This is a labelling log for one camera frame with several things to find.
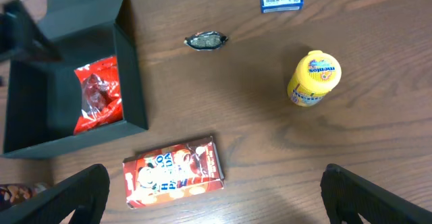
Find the orange Hacks candy bag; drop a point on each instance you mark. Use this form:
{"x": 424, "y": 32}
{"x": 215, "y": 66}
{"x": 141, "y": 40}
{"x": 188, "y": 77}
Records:
{"x": 101, "y": 94}

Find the small dark snack wrapper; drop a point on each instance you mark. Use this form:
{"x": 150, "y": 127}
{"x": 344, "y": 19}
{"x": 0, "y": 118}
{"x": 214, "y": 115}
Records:
{"x": 206, "y": 41}

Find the red Pringles can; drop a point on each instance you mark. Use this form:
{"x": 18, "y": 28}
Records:
{"x": 13, "y": 194}

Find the black gift box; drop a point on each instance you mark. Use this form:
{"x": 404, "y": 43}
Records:
{"x": 44, "y": 99}

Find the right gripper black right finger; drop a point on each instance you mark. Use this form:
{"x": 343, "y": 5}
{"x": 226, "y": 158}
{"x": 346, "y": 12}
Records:
{"x": 349, "y": 198}

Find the small blue barcode box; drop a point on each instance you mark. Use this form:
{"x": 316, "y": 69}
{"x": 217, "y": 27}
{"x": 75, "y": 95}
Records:
{"x": 269, "y": 6}

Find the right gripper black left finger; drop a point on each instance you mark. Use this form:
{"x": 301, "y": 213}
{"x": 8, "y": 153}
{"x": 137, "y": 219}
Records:
{"x": 83, "y": 195}

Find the yellow Mentos bottle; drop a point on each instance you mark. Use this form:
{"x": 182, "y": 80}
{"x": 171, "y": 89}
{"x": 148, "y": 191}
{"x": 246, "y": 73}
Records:
{"x": 316, "y": 75}

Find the red Hello Panda box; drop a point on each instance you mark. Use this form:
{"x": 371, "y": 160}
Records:
{"x": 173, "y": 172}

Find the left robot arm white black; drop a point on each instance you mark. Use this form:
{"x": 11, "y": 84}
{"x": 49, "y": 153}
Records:
{"x": 21, "y": 39}

